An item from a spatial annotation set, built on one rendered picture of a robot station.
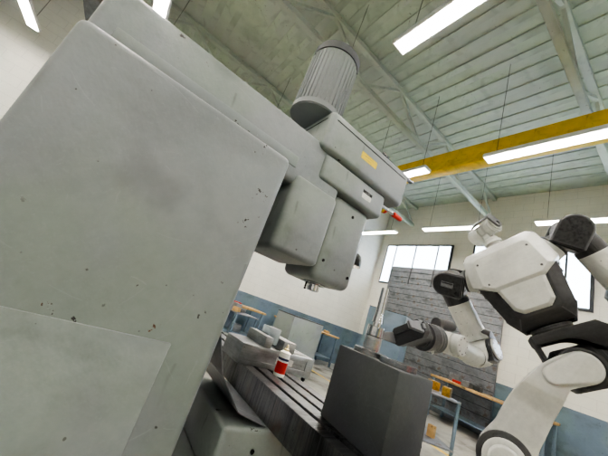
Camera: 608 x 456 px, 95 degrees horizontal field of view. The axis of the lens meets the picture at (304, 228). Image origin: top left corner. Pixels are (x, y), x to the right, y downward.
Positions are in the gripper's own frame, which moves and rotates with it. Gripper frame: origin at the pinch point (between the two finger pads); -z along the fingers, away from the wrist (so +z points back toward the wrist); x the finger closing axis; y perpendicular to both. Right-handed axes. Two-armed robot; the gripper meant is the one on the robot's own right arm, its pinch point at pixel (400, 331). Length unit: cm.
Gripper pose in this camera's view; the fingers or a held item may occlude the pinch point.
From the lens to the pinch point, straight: 93.5
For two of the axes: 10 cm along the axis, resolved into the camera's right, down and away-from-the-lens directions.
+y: 0.6, 7.8, -6.2
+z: 8.1, 3.2, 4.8
